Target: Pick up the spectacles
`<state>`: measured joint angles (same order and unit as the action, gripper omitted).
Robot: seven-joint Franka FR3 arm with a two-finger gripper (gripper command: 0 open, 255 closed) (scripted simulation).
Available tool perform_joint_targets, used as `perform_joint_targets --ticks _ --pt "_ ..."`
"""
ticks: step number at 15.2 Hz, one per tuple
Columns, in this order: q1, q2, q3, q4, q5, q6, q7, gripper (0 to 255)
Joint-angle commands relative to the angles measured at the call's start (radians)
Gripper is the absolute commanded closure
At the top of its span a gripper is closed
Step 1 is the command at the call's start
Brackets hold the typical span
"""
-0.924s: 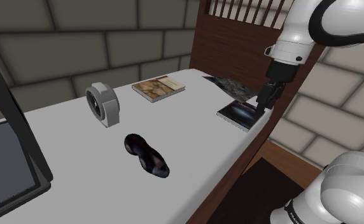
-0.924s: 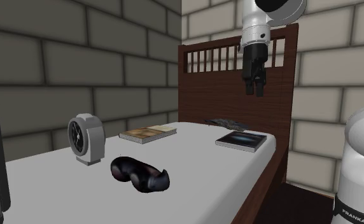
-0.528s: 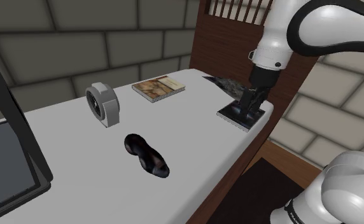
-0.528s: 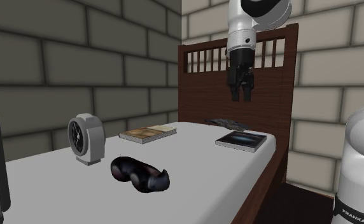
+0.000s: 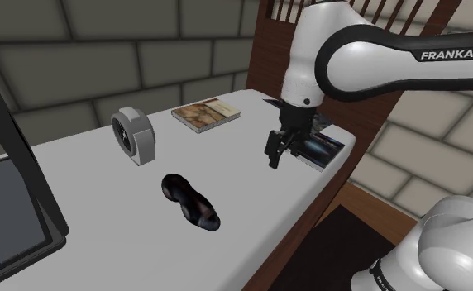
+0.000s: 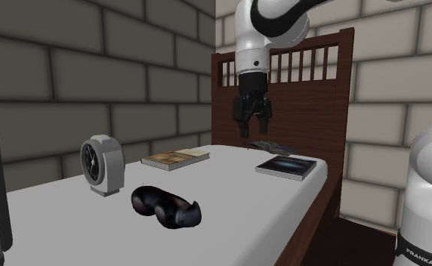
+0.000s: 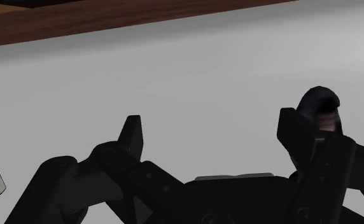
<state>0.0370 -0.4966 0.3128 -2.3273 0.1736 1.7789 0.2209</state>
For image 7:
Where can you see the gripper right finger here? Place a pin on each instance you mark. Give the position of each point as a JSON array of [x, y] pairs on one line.
[[324, 173]]

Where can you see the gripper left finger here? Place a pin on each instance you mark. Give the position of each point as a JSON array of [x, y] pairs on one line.
[[76, 186]]

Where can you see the dark blue rounded object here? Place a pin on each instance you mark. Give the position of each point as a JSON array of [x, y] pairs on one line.
[[318, 99]]

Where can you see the brown wooden furniture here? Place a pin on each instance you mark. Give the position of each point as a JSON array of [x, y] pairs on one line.
[[76, 21]]

